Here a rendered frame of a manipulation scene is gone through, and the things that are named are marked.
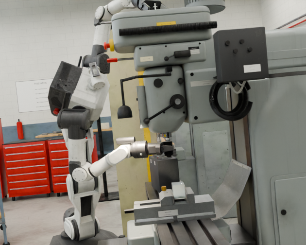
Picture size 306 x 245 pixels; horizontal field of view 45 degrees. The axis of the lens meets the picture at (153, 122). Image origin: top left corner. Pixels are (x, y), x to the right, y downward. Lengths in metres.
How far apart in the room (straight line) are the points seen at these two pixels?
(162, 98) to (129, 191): 2.02
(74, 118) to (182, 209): 0.72
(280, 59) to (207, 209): 0.80
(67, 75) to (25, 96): 9.15
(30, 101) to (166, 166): 9.28
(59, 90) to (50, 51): 9.16
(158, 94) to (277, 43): 0.62
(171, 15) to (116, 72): 1.87
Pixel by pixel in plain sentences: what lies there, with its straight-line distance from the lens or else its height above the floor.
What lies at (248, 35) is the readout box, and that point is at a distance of 1.57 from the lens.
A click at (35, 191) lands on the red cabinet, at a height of 0.14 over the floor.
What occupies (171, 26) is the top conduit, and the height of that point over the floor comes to 1.79.
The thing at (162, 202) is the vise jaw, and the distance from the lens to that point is 1.59.
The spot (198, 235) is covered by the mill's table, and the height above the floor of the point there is 0.95.
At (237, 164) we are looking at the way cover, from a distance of 1.98.
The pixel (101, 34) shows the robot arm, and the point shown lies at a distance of 2.21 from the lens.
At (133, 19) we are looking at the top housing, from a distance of 1.74.
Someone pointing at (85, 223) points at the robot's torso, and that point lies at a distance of 2.47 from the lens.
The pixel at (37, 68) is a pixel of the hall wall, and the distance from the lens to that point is 11.15.
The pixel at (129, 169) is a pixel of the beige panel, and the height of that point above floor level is 0.84.
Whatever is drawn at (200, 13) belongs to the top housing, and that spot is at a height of 1.85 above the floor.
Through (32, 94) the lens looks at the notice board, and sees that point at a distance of 11.14.
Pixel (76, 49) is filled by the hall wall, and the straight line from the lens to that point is 11.03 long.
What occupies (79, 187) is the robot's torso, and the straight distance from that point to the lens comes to 2.32.
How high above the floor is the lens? 1.46
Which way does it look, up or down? 3 degrees down
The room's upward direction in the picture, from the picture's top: 6 degrees counter-clockwise
